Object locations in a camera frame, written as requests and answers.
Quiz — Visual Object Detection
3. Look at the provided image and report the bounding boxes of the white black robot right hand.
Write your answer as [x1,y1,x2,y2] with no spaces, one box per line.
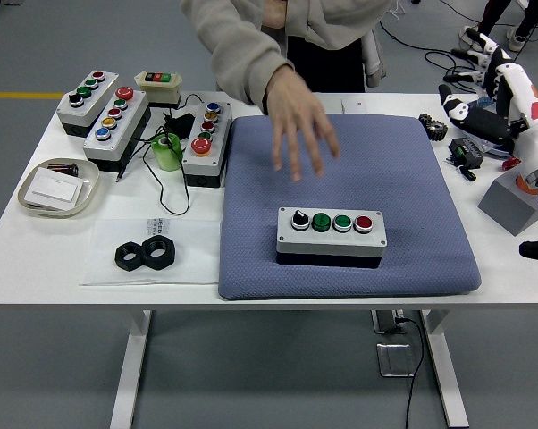
[437,27,538,180]

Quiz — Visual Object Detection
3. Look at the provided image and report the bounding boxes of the person's right hand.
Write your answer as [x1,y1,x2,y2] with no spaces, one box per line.
[263,66,341,183]

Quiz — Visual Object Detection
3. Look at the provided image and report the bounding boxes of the grey four-button control box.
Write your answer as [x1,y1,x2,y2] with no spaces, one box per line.
[275,206,388,269]

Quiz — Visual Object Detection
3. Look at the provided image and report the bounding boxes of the grey five-button emergency-stop box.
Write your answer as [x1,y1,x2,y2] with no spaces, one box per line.
[181,100,233,189]

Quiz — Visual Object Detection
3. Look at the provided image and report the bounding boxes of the long grey five-button box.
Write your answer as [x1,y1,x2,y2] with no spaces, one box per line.
[81,86,153,174]

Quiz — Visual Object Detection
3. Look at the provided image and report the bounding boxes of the person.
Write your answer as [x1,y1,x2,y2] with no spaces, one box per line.
[458,0,538,54]
[180,0,395,95]

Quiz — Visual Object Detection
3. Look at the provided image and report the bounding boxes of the black module green terminals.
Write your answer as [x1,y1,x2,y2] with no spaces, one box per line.
[447,137,485,170]

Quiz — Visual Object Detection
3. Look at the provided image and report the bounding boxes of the grey wedge block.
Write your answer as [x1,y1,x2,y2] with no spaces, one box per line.
[477,169,538,237]

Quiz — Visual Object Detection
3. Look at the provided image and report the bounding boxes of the black metal gear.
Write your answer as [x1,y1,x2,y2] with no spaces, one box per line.
[418,113,449,143]

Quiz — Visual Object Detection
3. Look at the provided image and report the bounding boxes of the black power adapter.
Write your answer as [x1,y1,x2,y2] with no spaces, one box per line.
[163,111,197,139]

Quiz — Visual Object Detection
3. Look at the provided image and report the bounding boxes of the blue-grey padded mat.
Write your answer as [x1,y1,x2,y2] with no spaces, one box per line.
[217,114,483,301]

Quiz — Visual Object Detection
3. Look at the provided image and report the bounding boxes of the green tape roll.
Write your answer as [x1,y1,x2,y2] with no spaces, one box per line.
[151,132,182,172]

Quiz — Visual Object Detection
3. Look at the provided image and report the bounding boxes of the clear plastic bag with label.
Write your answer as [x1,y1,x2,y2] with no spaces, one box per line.
[80,217,222,287]

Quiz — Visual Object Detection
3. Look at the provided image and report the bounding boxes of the black hex nut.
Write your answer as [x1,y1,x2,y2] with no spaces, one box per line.
[113,240,146,273]
[141,235,177,270]

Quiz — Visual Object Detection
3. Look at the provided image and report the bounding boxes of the grey control box black knob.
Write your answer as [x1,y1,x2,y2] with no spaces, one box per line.
[55,70,122,139]

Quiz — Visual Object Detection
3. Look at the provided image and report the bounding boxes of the cream shallow tray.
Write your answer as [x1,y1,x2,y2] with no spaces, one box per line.
[17,157,101,220]

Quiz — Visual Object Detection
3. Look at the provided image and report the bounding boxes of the grey under-table power box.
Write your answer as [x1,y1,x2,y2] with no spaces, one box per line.
[370,309,407,335]

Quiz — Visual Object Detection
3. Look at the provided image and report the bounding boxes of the dark brown small block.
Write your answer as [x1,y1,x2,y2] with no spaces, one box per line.
[46,163,80,179]

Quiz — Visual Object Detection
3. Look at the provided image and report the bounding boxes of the metal floor socket plate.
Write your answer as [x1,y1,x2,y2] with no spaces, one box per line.
[375,342,416,378]

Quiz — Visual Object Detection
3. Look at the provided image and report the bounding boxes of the white table leg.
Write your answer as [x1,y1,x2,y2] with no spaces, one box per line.
[418,309,470,429]
[109,310,153,429]

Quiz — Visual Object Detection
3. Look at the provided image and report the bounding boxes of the black floor cable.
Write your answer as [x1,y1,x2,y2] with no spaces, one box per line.
[375,0,538,88]

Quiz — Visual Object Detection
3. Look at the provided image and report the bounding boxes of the cream three-button switch box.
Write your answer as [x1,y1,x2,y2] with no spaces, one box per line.
[134,70,184,110]

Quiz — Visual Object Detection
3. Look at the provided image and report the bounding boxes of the thin black adapter cable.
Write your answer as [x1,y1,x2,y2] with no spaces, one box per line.
[115,93,203,216]

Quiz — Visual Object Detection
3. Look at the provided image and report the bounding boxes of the black under-table power cable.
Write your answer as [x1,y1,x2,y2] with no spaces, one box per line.
[396,315,426,429]

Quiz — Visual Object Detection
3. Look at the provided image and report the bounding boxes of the white wall switch plate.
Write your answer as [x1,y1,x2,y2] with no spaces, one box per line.
[25,171,85,207]

